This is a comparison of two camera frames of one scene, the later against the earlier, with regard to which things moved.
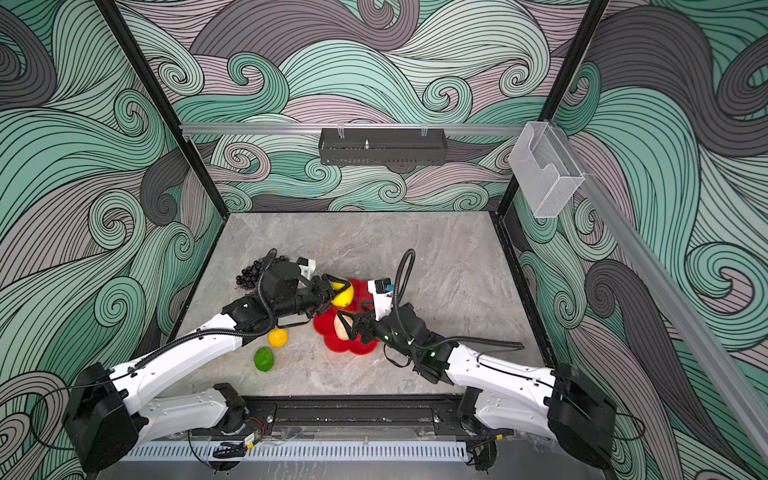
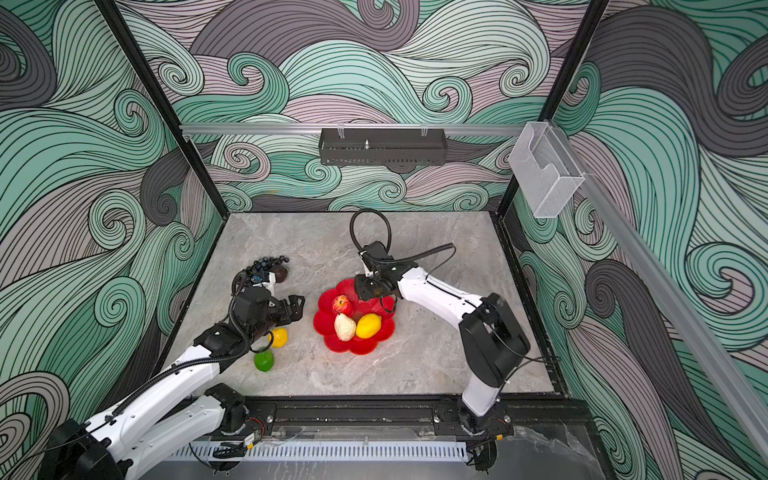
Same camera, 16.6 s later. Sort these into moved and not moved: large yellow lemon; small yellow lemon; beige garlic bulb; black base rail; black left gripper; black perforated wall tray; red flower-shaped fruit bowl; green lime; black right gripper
Moved: black left gripper; large yellow lemon; black right gripper
Not moved: black perforated wall tray; red flower-shaped fruit bowl; green lime; beige garlic bulb; black base rail; small yellow lemon
